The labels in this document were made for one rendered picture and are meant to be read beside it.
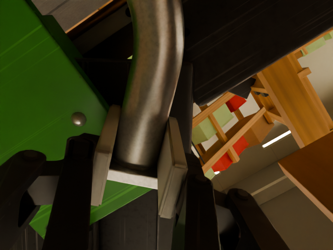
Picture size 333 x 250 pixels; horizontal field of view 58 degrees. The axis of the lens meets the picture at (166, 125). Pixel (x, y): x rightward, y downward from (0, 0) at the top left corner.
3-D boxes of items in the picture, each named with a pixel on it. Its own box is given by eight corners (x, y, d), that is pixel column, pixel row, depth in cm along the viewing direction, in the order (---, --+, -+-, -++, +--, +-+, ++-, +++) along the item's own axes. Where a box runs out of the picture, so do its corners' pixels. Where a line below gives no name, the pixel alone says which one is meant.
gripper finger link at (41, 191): (81, 216, 12) (4, 204, 12) (98, 158, 17) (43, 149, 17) (86, 185, 12) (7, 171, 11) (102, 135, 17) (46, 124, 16)
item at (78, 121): (92, 117, 23) (89, 123, 22) (79, 125, 23) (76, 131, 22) (82, 105, 23) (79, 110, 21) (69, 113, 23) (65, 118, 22)
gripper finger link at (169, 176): (173, 164, 14) (189, 167, 14) (166, 115, 20) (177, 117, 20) (157, 218, 15) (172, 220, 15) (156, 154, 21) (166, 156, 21)
